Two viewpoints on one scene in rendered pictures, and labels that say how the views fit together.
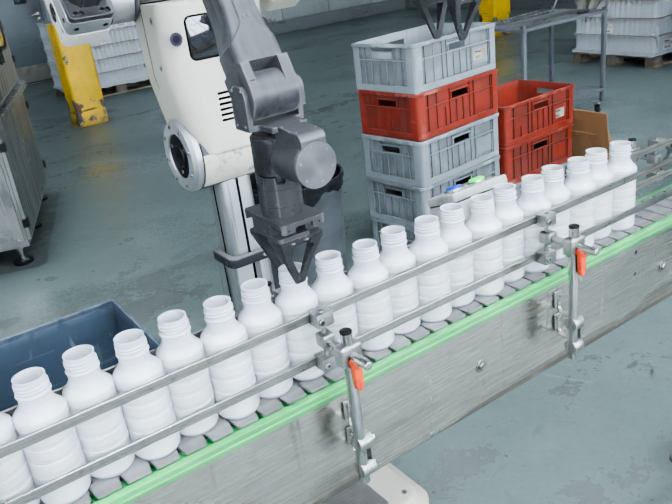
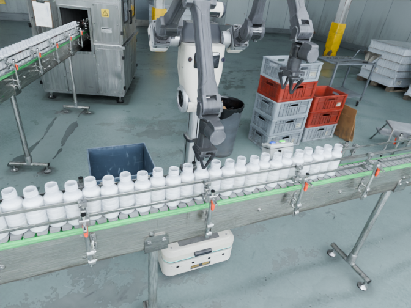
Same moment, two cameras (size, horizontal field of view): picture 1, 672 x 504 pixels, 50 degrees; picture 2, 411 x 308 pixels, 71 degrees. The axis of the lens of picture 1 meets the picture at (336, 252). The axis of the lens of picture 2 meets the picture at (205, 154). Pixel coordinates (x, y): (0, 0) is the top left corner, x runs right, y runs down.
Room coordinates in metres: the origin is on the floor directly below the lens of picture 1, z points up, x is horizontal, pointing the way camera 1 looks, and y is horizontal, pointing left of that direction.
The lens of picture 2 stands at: (-0.05, -0.05, 1.77)
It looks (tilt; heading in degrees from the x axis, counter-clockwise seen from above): 30 degrees down; 6
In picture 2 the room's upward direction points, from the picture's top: 6 degrees clockwise
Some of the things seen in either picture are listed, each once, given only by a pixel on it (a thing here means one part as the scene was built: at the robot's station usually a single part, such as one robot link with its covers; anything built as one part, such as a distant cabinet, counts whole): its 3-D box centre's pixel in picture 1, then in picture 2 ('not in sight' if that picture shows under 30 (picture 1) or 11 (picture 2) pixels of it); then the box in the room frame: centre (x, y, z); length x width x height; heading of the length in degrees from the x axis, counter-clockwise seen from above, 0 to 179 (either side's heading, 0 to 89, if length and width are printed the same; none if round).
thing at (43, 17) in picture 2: not in sight; (42, 13); (3.79, 2.77, 1.22); 0.23 x 0.04 x 0.32; 104
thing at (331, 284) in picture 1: (334, 307); (213, 178); (0.93, 0.01, 1.08); 0.06 x 0.06 x 0.17
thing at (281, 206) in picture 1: (280, 197); (205, 140); (0.90, 0.06, 1.27); 0.10 x 0.07 x 0.07; 32
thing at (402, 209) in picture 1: (434, 185); (278, 119); (3.59, -0.56, 0.33); 0.61 x 0.41 x 0.22; 128
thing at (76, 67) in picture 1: (77, 73); (158, 29); (8.29, 2.58, 0.55); 0.40 x 0.40 x 1.10; 32
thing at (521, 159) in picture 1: (512, 149); (314, 113); (4.05, -1.09, 0.33); 0.61 x 0.41 x 0.22; 125
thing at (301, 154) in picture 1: (289, 131); (213, 121); (0.87, 0.04, 1.36); 0.12 x 0.09 x 0.12; 32
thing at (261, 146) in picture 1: (276, 152); (207, 126); (0.90, 0.06, 1.33); 0.07 x 0.06 x 0.07; 32
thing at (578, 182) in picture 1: (577, 203); (314, 162); (1.21, -0.44, 1.08); 0.06 x 0.06 x 0.17
